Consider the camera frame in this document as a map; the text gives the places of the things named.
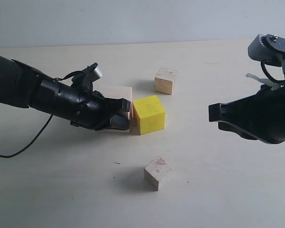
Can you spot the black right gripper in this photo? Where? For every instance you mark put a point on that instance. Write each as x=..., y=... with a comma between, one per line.
x=260, y=116

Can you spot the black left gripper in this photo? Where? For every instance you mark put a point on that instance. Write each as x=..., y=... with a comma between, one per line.
x=94, y=114

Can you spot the large pale wooden cube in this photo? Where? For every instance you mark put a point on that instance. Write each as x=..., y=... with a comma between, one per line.
x=117, y=92

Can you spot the yellow cube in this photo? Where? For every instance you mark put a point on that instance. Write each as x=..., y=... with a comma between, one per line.
x=149, y=114

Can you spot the medium plywood cube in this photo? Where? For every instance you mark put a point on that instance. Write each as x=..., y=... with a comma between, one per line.
x=164, y=80

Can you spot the small wooden cube with knot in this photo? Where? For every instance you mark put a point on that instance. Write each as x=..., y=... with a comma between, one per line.
x=157, y=172

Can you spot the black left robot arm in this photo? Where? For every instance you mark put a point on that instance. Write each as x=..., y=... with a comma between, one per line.
x=24, y=86

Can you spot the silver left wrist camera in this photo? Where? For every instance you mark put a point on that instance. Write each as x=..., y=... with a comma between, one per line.
x=93, y=72

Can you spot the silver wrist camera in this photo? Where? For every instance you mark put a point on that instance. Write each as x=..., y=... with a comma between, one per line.
x=270, y=48
x=93, y=72

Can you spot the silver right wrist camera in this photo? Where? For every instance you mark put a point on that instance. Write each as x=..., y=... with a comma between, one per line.
x=270, y=48

